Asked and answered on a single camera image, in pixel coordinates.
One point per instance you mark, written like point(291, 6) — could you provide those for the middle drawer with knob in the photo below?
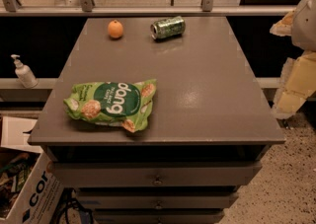
point(157, 200)

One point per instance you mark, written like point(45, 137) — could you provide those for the green rice chip bag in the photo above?
point(113, 104)

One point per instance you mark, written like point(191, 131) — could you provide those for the white pump dispenser bottle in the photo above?
point(24, 73)

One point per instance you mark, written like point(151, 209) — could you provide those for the grey drawer cabinet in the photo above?
point(208, 107)

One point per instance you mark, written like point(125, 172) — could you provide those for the green soda can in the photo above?
point(168, 27)

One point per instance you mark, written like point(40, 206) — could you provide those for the white cardboard box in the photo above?
point(38, 198)

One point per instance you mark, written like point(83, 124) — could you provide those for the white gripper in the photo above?
point(305, 26)

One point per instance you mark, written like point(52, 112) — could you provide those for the bottom drawer with knob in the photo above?
point(158, 217)

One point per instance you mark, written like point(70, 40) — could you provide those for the orange fruit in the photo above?
point(115, 29)

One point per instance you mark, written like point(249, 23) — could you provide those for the drawer with knob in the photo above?
point(158, 217)
point(157, 175)
point(157, 200)

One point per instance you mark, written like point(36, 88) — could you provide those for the top drawer with knob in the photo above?
point(157, 175)

